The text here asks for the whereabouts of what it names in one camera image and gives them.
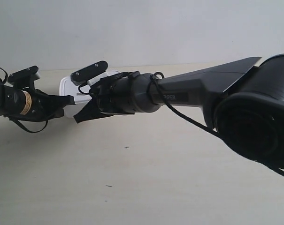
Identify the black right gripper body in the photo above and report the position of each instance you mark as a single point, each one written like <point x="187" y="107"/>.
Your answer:
<point x="113" y="95"/>

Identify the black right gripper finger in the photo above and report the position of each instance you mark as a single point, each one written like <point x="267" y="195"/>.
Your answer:
<point x="94" y="109"/>

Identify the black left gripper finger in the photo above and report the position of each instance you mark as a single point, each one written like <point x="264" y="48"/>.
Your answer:
<point x="49" y="113"/>
<point x="56" y="100"/>

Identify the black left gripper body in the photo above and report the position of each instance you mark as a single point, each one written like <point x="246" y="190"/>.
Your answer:
<point x="26" y="104"/>

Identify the white lidded plastic container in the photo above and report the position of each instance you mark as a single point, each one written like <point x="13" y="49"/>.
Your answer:
<point x="68" y="88"/>

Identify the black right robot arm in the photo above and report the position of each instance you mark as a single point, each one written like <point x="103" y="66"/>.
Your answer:
<point x="242" y="103"/>

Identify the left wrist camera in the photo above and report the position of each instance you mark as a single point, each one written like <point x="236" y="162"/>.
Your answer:
<point x="24" y="75"/>

